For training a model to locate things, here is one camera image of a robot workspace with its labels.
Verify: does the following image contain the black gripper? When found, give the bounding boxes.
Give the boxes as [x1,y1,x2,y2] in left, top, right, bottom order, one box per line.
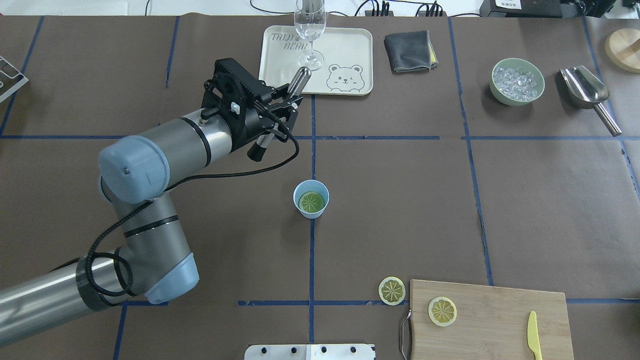
[201,58,305,152]

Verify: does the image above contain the steel muddler black tip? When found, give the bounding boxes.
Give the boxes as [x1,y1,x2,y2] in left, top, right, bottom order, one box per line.
[247,66,313,162]

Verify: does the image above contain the yellow lemon slice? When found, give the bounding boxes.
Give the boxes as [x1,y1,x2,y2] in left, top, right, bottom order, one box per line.
[427,296,458,327]

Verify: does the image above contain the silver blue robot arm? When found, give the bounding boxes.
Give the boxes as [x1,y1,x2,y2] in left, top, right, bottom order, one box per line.
[1,58,313,346]

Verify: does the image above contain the light blue cup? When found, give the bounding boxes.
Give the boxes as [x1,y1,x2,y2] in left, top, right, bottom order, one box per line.
[293,179,330,220]

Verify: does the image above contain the wooden cup tree stand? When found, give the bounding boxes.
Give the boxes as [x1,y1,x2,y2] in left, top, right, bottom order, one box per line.
[605,28,640,75]

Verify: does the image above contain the cream bear tray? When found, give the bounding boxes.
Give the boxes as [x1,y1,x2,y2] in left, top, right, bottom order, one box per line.
[258,26,374,96]

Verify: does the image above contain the green lime slice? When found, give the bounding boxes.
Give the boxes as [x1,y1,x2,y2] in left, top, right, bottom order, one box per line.
[297,191,326,214]

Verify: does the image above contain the clear wine glass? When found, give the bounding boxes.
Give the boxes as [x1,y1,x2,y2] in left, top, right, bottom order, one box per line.
[294,0,327,71]

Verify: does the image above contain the grey folded cloth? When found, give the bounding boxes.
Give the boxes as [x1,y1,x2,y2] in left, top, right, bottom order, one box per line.
[383,30,439,73]

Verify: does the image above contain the black monitor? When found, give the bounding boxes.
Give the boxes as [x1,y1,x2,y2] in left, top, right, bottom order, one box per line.
[478,0,615,19]

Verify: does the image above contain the green bowl of ice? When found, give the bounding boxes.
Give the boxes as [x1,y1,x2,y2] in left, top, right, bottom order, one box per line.
[489,58,546,107]

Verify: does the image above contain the bamboo cutting board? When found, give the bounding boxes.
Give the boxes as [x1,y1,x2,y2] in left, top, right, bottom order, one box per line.
[400,279,574,360]

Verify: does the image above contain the steel ice scoop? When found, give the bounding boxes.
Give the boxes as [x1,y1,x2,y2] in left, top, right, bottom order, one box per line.
[559,65,622,137]

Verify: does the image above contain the yellow plastic knife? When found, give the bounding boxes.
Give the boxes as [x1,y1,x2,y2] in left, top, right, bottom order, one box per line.
[526,310,543,360]

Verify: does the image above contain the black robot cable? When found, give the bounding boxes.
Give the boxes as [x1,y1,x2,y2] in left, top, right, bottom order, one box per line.
[86,100,301,307]

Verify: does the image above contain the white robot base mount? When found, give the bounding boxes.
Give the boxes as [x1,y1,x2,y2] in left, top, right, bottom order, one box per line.
[244,343,377,360]

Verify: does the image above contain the white wire cup rack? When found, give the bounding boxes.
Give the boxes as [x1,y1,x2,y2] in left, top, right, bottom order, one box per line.
[0,55,29,103]

